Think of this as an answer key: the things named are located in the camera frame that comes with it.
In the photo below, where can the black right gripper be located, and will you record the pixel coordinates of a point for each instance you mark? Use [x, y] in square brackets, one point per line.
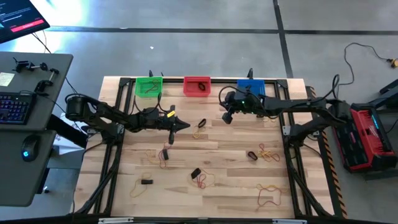
[245, 102]

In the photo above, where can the green plastic basket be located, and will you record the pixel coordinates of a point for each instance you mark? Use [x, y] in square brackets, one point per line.
[139, 81]

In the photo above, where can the pale sticky note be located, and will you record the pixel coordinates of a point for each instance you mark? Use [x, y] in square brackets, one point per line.
[6, 79]

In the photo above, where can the dark grey desk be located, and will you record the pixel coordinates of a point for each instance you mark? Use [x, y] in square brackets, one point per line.
[18, 180]

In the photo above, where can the blue plastic basket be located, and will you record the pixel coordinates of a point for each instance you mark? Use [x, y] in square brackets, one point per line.
[259, 85]

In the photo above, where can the black computer mouse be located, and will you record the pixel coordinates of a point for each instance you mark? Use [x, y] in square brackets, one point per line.
[30, 146]

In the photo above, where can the silver metal bracket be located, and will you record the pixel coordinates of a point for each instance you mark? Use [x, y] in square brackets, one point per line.
[289, 221]
[115, 220]

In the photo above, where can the yellow black hazard strip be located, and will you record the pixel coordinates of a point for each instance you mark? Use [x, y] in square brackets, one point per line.
[335, 180]

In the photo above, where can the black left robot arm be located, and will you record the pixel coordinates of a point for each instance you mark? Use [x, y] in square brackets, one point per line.
[102, 113]

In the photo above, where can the yellow plug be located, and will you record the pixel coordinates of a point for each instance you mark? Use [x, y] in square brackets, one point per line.
[394, 63]

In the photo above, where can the dark metal stand base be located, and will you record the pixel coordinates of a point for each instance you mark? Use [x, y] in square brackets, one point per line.
[388, 88]

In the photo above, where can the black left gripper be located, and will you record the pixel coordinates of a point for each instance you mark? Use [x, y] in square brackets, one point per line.
[161, 121]

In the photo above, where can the black aluminium table frame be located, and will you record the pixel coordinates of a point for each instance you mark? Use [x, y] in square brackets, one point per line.
[174, 80]

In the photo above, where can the black desk clamp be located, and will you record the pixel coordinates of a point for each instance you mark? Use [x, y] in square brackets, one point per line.
[21, 66]
[43, 83]

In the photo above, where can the black binder clip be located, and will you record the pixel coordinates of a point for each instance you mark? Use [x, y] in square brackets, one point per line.
[196, 173]

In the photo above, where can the yellow tape tag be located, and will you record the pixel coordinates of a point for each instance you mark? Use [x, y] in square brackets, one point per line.
[170, 114]

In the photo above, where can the black desk leg bar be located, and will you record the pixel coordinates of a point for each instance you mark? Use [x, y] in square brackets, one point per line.
[74, 138]

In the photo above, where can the black backlit keyboard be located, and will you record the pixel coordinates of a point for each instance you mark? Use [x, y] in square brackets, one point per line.
[14, 109]

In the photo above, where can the monitor with red button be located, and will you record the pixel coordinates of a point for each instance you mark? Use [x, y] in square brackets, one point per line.
[18, 15]

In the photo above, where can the red black tool case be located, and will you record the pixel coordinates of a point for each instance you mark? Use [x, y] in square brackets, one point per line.
[363, 140]

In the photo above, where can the red rubber band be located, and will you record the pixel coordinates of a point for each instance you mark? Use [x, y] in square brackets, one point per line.
[160, 163]
[202, 183]
[261, 202]
[262, 145]
[151, 89]

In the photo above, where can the black post clamp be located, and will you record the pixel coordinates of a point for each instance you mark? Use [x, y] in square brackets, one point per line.
[250, 73]
[150, 73]

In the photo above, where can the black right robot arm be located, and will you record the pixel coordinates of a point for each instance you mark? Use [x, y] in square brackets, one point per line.
[295, 104]

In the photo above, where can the white paper sheet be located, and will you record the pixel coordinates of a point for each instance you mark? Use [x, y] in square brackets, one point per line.
[63, 146]

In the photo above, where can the red plastic basket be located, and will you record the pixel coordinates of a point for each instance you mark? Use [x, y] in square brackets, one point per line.
[186, 80]

